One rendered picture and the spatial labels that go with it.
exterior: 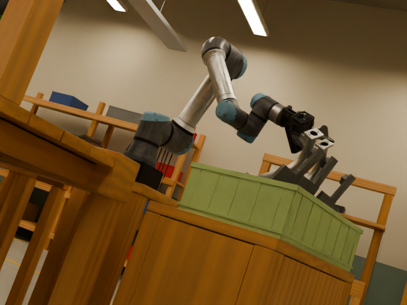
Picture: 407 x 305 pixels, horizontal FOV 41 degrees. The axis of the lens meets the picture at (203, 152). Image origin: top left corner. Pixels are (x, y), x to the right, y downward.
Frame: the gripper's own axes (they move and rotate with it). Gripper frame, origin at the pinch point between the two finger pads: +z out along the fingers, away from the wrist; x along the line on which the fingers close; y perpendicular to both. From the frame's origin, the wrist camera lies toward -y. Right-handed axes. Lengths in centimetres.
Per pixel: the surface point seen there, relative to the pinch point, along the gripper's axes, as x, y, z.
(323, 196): -2.4, -17.4, 6.2
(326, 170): -2.1, -6.4, 5.1
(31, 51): -88, 48, -32
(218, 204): -45.8, -5.3, -2.6
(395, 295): 320, -396, -77
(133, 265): -71, -28, -15
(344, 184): 9.4, -17.2, 6.4
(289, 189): -34.0, 7.9, 15.1
